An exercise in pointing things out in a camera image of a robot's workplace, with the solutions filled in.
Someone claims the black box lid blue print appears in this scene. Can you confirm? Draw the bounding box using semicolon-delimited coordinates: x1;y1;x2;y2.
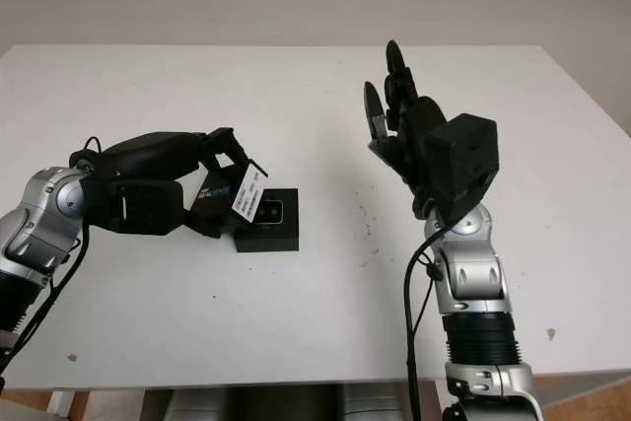
184;159;270;236

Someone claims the white table leg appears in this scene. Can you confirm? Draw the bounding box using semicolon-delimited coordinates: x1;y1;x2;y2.
47;390;76;415

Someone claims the black camera box base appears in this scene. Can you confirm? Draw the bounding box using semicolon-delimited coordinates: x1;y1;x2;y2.
235;187;301;254

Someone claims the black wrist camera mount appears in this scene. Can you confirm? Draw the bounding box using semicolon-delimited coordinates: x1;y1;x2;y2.
81;178;186;238
426;113;500;223

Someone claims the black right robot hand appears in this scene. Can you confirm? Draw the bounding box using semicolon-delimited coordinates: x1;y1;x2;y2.
363;39;450;218

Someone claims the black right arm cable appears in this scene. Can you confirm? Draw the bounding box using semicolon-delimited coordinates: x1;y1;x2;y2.
402;231;445;421

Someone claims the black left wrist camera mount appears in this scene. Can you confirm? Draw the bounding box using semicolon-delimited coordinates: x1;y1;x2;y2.
81;178;186;238

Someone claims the small silver depth camera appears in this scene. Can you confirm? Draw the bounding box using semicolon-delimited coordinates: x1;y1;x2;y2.
255;200;285;226

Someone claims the grey robot torso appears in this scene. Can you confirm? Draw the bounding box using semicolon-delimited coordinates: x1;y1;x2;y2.
140;384;440;421

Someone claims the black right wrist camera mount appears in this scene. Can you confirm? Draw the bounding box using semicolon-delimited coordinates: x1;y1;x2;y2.
426;113;500;223

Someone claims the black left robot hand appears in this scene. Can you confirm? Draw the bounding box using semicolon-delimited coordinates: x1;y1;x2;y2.
97;127;248;241

